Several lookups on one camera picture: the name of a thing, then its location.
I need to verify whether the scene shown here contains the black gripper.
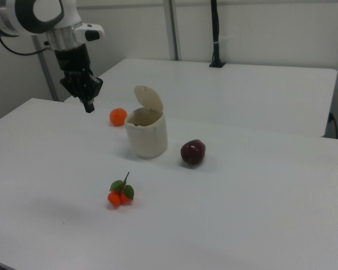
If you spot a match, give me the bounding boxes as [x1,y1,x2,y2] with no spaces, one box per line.
[54,43,104,114]

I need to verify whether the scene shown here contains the cream garbage bin lid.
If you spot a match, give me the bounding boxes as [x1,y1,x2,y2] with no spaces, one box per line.
[134,85,164,113]

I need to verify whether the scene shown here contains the orange mandarin fruit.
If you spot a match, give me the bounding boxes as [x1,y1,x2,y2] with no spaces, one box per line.
[109,107,128,127]

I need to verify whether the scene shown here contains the small oranges with leaves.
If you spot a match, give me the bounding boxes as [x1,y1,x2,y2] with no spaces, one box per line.
[106,172,135,208]

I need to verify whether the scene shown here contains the dark red apple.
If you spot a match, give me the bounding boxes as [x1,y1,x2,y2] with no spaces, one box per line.
[180,139,207,165]

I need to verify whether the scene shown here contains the black pole with base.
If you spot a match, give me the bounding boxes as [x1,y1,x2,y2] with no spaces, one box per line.
[208,0,226,69]

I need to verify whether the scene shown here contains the grey metal frame post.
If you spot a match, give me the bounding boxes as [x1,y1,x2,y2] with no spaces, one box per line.
[32,35,60,102]

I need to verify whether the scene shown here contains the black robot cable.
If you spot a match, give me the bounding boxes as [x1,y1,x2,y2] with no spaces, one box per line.
[0,35,55,56]

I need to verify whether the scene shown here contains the grey metal wall post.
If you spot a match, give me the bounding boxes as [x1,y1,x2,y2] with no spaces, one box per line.
[167,0,181,61]

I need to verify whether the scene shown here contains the thin black pole cable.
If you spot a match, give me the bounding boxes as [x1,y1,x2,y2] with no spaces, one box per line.
[215,0,223,61]

